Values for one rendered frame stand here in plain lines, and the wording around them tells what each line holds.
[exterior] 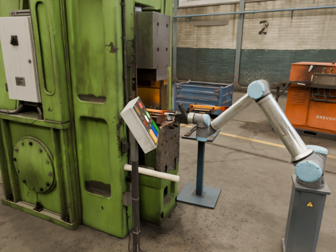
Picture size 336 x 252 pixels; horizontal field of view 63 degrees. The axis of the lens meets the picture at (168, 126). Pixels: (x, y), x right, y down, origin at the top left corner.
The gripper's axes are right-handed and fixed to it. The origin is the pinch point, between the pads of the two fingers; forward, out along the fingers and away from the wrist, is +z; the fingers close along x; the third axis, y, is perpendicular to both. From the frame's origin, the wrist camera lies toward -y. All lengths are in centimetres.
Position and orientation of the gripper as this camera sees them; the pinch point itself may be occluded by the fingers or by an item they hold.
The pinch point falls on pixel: (166, 112)
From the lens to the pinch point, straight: 229.6
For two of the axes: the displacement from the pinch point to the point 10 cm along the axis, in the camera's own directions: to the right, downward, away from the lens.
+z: -9.0, -1.3, 4.2
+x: 4.4, -2.5, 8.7
